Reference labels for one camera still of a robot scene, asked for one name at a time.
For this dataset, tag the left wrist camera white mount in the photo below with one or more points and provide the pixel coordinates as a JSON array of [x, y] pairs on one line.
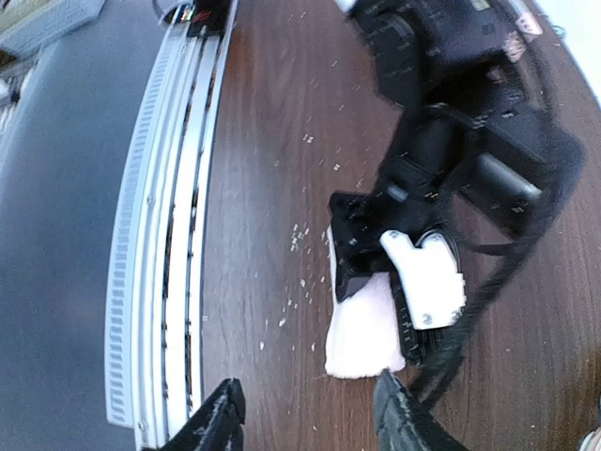
[[428, 290]]

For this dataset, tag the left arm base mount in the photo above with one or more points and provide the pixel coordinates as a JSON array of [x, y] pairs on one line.
[[204, 18]]

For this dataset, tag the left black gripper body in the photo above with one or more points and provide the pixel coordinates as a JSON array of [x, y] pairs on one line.
[[357, 223]]

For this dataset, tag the pink towel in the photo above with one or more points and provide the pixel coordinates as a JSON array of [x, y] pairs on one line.
[[363, 338]]

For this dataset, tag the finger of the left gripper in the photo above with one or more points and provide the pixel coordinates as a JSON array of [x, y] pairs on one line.
[[347, 282]]

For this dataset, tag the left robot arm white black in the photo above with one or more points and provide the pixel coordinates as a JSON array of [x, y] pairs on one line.
[[471, 156]]

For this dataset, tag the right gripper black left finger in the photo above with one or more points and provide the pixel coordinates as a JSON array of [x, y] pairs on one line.
[[217, 425]]

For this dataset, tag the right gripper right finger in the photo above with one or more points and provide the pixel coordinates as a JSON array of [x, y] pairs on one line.
[[403, 424]]

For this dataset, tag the front aluminium rail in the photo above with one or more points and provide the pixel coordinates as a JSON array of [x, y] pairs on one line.
[[153, 334]]

